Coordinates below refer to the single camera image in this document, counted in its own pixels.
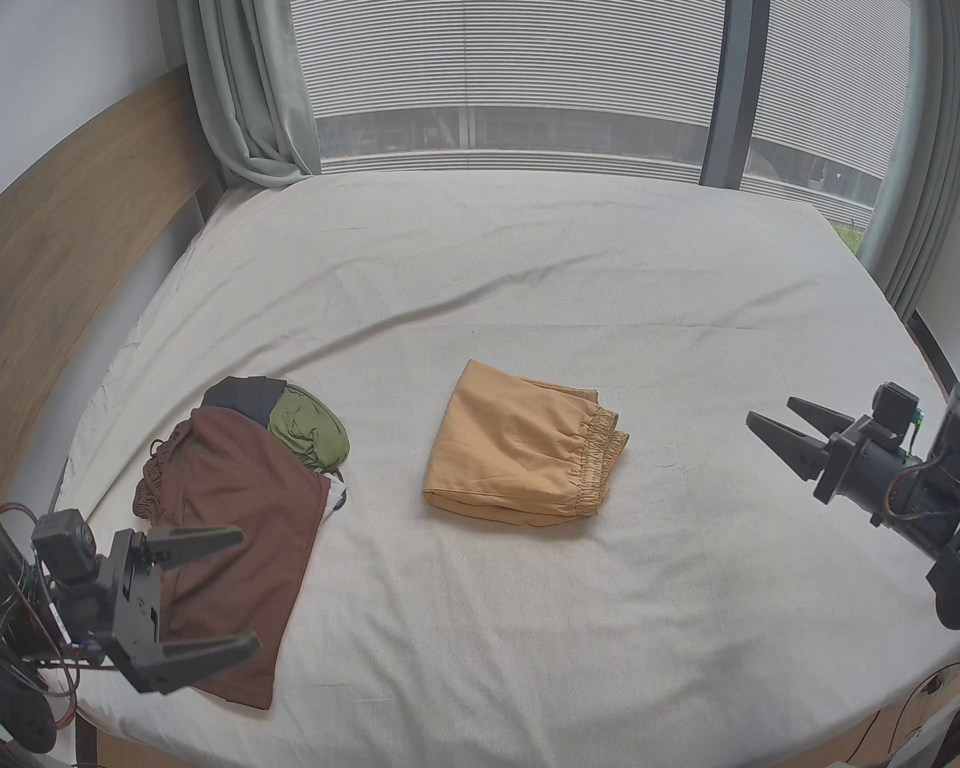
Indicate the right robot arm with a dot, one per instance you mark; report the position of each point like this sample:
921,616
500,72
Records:
937,480

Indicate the window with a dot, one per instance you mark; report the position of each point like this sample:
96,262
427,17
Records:
735,90

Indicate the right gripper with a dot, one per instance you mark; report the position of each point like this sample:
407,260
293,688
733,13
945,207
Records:
862,472

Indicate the bed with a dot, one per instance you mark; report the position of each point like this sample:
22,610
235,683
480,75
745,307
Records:
525,300

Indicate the green garment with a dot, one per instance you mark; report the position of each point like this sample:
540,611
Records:
307,427

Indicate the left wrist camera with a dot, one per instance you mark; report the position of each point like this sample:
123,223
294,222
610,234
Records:
64,540

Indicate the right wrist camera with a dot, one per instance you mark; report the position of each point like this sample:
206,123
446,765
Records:
896,409

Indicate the white printed garment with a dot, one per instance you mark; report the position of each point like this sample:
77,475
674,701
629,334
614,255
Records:
336,495

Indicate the grey-green curtain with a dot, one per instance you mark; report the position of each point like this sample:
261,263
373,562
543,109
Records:
247,97
922,187

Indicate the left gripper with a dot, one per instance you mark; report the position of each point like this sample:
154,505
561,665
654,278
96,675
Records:
131,615

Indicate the brown shorts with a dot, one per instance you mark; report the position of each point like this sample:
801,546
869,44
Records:
240,510

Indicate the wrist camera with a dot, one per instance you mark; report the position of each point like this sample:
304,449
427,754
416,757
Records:
64,540
896,409

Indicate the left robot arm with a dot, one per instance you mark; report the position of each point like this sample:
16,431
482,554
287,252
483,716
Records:
26,712

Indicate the tan shorts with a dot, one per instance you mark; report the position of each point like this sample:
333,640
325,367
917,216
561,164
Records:
510,442

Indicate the dark grey garment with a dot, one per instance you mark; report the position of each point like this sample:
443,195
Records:
240,397

